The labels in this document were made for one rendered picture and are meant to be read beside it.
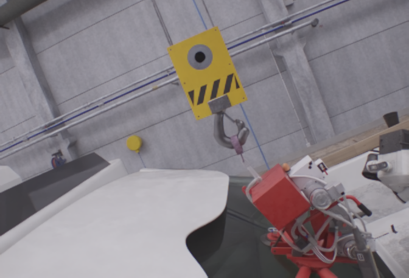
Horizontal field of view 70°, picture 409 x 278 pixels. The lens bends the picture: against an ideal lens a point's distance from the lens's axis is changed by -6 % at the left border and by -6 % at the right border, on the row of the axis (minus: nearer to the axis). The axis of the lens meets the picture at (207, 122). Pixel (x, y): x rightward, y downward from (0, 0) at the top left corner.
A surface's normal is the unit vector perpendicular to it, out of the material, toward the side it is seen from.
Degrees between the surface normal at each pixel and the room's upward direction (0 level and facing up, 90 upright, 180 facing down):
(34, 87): 90
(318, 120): 90
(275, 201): 90
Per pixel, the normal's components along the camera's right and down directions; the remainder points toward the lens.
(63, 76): -0.09, 0.12
